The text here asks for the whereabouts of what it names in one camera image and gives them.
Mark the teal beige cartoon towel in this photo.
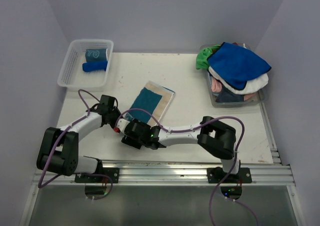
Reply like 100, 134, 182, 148
123, 81, 175, 127

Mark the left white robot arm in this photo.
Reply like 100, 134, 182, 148
36, 94, 120, 183

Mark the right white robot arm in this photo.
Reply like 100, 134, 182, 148
115, 116, 241, 183

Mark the rolled blue towel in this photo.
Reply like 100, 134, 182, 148
82, 60, 108, 73

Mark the white plastic basket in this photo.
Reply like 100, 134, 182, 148
57, 39, 114, 92

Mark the rolled teal towel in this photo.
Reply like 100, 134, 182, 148
85, 48, 108, 63

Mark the clear plastic towel bin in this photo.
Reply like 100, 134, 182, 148
200, 42, 268, 108

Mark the green towel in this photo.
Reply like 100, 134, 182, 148
195, 44, 221, 70

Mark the blue microfiber towel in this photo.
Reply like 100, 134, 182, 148
208, 42, 272, 90

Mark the white towel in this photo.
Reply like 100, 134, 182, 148
208, 67, 269, 95

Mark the aluminium mounting rail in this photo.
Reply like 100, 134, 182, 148
32, 160, 296, 187

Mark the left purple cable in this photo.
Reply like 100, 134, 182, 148
37, 89, 114, 201

